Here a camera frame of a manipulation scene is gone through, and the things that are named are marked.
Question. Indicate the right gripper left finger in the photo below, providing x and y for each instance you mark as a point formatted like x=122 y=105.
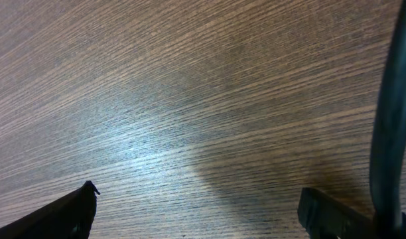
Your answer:
x=71 y=217

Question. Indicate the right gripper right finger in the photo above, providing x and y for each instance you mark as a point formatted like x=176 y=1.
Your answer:
x=324 y=217

